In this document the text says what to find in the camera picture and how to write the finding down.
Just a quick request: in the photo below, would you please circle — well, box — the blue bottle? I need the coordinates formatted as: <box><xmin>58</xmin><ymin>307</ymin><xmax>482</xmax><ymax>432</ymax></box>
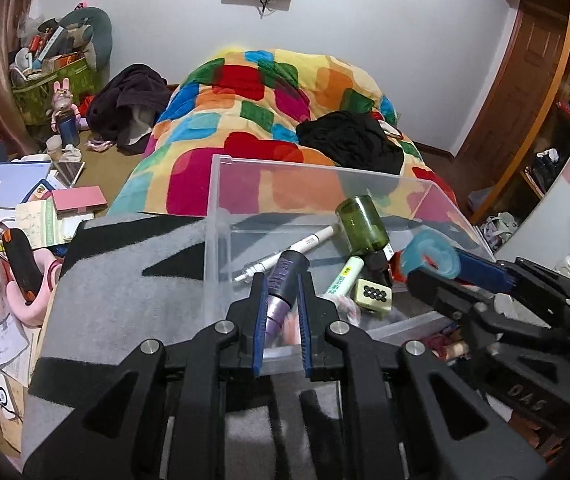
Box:
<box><xmin>57</xmin><ymin>110</ymin><xmax>82</xmax><ymax>147</ymax></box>

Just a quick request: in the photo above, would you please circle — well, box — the pink curved massager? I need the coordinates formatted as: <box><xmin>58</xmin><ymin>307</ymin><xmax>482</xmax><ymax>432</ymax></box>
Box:
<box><xmin>10</xmin><ymin>255</ymin><xmax>63</xmax><ymax>328</ymax></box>

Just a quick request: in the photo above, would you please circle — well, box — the small grey notebook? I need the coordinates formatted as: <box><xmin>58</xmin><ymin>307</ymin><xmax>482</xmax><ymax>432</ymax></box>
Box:
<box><xmin>55</xmin><ymin>160</ymin><xmax>86</xmax><ymax>186</ymax></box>

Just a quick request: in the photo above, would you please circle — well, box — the light green lip balm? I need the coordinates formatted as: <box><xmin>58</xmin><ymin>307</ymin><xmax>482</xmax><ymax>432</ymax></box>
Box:
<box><xmin>321</xmin><ymin>256</ymin><xmax>366</xmax><ymax>301</ymax></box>

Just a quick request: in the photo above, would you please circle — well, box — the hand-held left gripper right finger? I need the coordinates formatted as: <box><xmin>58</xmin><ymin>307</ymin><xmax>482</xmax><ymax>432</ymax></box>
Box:
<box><xmin>297</xmin><ymin>271</ymin><xmax>549</xmax><ymax>480</ymax></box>

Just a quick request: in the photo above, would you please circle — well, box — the wooden shelf unit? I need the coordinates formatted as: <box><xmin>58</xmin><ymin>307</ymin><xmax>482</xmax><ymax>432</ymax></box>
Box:
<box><xmin>518</xmin><ymin>0</ymin><xmax>570</xmax><ymax>201</ymax></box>

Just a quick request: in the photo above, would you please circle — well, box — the black and orange tool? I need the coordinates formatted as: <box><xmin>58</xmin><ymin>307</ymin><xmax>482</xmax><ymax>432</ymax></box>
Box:
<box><xmin>4</xmin><ymin>228</ymin><xmax>43</xmax><ymax>306</ymax></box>

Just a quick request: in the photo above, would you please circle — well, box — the pink bunny toy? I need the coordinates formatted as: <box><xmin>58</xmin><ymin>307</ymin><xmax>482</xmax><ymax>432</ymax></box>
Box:
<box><xmin>51</xmin><ymin>77</ymin><xmax>86</xmax><ymax>128</ymax></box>

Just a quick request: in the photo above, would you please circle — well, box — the blue tape roll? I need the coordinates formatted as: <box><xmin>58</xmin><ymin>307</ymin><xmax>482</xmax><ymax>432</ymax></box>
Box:
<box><xmin>399</xmin><ymin>231</ymin><xmax>461</xmax><ymax>281</ymax></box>

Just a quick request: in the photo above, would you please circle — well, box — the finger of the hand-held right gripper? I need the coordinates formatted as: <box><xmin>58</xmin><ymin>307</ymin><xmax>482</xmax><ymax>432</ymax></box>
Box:
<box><xmin>406</xmin><ymin>265</ymin><xmax>504</xmax><ymax>322</ymax></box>
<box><xmin>452</xmin><ymin>248</ymin><xmax>570</xmax><ymax>329</ymax></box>

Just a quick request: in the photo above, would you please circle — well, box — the wooden door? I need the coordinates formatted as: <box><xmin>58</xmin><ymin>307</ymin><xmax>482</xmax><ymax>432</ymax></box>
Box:
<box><xmin>458</xmin><ymin>0</ymin><xmax>570</xmax><ymax>171</ymax></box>

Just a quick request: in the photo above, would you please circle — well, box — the blue book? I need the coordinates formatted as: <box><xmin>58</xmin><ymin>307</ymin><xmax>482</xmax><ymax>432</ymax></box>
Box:
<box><xmin>0</xmin><ymin>161</ymin><xmax>53</xmax><ymax>211</ymax></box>

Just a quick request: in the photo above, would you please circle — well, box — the purple marker pen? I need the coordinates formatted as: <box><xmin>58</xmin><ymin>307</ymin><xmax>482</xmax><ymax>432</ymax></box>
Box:
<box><xmin>263</xmin><ymin>251</ymin><xmax>310</xmax><ymax>348</ymax></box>

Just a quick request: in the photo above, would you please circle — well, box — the green bag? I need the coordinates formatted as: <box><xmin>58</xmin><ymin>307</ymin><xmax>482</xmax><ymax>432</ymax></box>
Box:
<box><xmin>11</xmin><ymin>55</ymin><xmax>96</xmax><ymax>126</ymax></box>

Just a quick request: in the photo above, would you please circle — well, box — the clear plastic storage box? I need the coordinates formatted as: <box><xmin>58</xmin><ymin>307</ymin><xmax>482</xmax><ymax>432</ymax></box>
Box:
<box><xmin>204</xmin><ymin>155</ymin><xmax>496</xmax><ymax>376</ymax></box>

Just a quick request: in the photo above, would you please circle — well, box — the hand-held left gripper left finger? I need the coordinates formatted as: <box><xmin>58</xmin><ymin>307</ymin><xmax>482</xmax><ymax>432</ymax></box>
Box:
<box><xmin>22</xmin><ymin>274</ymin><xmax>271</xmax><ymax>480</ymax></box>

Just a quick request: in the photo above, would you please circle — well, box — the colourful patchwork quilt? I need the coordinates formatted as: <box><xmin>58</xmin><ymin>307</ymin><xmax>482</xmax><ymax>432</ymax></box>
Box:
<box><xmin>110</xmin><ymin>49</ymin><xmax>471</xmax><ymax>361</ymax></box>

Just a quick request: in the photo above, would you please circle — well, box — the cream and green mahjong tile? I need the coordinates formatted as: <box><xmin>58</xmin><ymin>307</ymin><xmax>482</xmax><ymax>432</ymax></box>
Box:
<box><xmin>355</xmin><ymin>277</ymin><xmax>395</xmax><ymax>315</ymax></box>

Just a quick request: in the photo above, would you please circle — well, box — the grey plush pillow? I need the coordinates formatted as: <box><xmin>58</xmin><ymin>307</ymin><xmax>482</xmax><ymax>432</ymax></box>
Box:
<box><xmin>40</xmin><ymin>6</ymin><xmax>113</xmax><ymax>71</ymax></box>

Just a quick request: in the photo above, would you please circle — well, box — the white bag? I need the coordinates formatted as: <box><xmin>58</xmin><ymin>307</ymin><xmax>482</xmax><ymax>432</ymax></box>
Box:
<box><xmin>485</xmin><ymin>210</ymin><xmax>521</xmax><ymax>241</ymax></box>

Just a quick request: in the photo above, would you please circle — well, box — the white panel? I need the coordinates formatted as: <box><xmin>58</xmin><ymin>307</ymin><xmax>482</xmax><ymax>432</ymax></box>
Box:
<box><xmin>492</xmin><ymin>110</ymin><xmax>570</xmax><ymax>281</ymax></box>

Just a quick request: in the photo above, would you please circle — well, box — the black cloth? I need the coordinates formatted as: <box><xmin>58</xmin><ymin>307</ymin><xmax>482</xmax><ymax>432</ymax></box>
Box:
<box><xmin>296</xmin><ymin>110</ymin><xmax>405</xmax><ymax>176</ymax></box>

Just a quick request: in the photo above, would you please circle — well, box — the dark purple cloth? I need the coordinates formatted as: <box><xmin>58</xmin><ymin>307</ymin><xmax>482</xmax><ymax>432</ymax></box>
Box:
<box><xmin>86</xmin><ymin>64</ymin><xmax>172</xmax><ymax>156</ymax></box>

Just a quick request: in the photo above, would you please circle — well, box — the pink flat box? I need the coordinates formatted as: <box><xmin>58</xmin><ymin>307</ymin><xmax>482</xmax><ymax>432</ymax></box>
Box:
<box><xmin>51</xmin><ymin>186</ymin><xmax>108</xmax><ymax>218</ymax></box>

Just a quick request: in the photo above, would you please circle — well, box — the grey and black blanket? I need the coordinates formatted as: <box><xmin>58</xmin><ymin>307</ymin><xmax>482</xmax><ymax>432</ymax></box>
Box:
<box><xmin>22</xmin><ymin>212</ymin><xmax>466</xmax><ymax>480</ymax></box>

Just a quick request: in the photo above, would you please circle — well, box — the green glass pump bottle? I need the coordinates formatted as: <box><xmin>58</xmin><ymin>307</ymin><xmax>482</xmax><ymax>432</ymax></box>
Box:
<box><xmin>335</xmin><ymin>196</ymin><xmax>395</xmax><ymax>291</ymax></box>

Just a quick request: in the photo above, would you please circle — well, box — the white pen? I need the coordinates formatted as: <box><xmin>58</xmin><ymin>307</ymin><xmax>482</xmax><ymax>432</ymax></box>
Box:
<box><xmin>233</xmin><ymin>224</ymin><xmax>337</xmax><ymax>283</ymax></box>

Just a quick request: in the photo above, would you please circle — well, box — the green and white booklet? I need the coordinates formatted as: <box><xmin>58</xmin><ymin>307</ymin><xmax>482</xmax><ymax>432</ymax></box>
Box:
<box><xmin>15</xmin><ymin>200</ymin><xmax>80</xmax><ymax>251</ymax></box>

